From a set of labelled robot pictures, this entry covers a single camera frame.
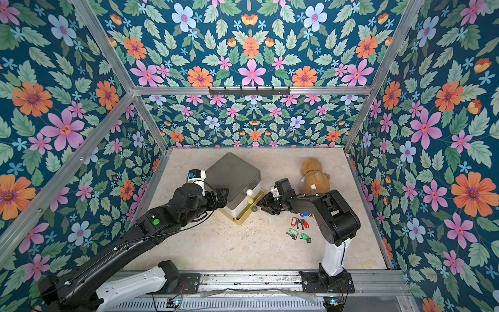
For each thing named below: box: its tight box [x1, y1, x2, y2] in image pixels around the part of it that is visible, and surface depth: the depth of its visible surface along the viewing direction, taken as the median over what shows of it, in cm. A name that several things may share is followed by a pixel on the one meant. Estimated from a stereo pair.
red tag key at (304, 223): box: [298, 218, 310, 231], surface depth 92 cm
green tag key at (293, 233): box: [285, 227, 299, 240], surface depth 88 cm
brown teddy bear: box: [300, 157, 331, 195], surface depth 92 cm
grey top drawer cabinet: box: [205, 152, 262, 210], surface depth 86 cm
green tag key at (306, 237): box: [299, 232, 314, 244], surface depth 88 cm
